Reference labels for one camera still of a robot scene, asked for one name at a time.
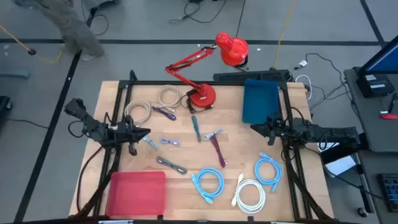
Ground white cable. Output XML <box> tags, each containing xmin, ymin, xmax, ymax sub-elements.
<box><xmin>231</xmin><ymin>172</ymin><xmax>267</xmax><ymax>215</ymax></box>

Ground white paper sheet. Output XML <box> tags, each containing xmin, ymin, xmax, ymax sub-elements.
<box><xmin>317</xmin><ymin>142</ymin><xmax>357</xmax><ymax>177</ymax></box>

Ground yellow hanging cable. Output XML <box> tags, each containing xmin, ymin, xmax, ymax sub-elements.
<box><xmin>272</xmin><ymin>0</ymin><xmax>297</xmax><ymax>70</ymax></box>

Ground beige cable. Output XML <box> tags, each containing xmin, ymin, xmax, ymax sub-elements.
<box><xmin>124</xmin><ymin>99</ymin><xmax>153</xmax><ymax>127</ymax></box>
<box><xmin>155</xmin><ymin>84</ymin><xmax>183</xmax><ymax>113</ymax></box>

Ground black computer monitor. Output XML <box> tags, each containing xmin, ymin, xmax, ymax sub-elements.
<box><xmin>356</xmin><ymin>34</ymin><xmax>398</xmax><ymax>99</ymax></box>

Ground person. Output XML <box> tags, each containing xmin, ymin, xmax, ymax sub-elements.
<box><xmin>14</xmin><ymin>0</ymin><xmax>119</xmax><ymax>62</ymax></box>

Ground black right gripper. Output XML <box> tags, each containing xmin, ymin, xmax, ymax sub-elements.
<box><xmin>249</xmin><ymin>116</ymin><xmax>295</xmax><ymax>146</ymax></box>

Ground teal handled tool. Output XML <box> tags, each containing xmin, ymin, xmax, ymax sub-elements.
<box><xmin>191</xmin><ymin>114</ymin><xmax>202</xmax><ymax>143</ymax></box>

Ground grey side desk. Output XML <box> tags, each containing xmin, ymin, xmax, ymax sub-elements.
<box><xmin>343</xmin><ymin>67</ymin><xmax>398</xmax><ymax>153</ymax></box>

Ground black power strip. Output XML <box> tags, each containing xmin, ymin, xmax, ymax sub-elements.
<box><xmin>213</xmin><ymin>68</ymin><xmax>290</xmax><ymax>82</ymax></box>

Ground yellow floor cable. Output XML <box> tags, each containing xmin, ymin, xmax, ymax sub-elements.
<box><xmin>0</xmin><ymin>24</ymin><xmax>63</xmax><ymax>64</ymax></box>

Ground black lamp power cord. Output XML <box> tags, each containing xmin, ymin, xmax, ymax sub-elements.
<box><xmin>185</xmin><ymin>88</ymin><xmax>215</xmax><ymax>114</ymax></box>

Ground maroon cable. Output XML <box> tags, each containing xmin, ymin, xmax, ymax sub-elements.
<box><xmin>210</xmin><ymin>135</ymin><xmax>228</xmax><ymax>169</ymax></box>

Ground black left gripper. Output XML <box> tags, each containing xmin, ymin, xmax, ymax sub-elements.
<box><xmin>116</xmin><ymin>114</ymin><xmax>152</xmax><ymax>157</ymax></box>

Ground blue plastic bin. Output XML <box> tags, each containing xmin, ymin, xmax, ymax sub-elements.
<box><xmin>241</xmin><ymin>78</ymin><xmax>280</xmax><ymax>125</ymax></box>

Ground light blue cable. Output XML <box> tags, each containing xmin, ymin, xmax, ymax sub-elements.
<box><xmin>142</xmin><ymin>135</ymin><xmax>159</xmax><ymax>151</ymax></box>

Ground light grey cable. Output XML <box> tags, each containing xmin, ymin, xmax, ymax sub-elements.
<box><xmin>202</xmin><ymin>128</ymin><xmax>224</xmax><ymax>142</ymax></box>

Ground pink plastic bin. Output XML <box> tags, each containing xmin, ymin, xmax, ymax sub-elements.
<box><xmin>106</xmin><ymin>170</ymin><xmax>167</xmax><ymax>218</ymax></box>

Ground grey flat floor object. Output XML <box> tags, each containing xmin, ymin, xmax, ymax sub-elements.
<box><xmin>0</xmin><ymin>68</ymin><xmax>30</xmax><ymax>79</ymax></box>

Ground black keyboard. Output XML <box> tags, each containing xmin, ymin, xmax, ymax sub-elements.
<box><xmin>377</xmin><ymin>173</ymin><xmax>398</xmax><ymax>212</ymax></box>

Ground red desk lamp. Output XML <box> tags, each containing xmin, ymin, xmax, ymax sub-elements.
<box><xmin>164</xmin><ymin>32</ymin><xmax>249</xmax><ymax>109</ymax></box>

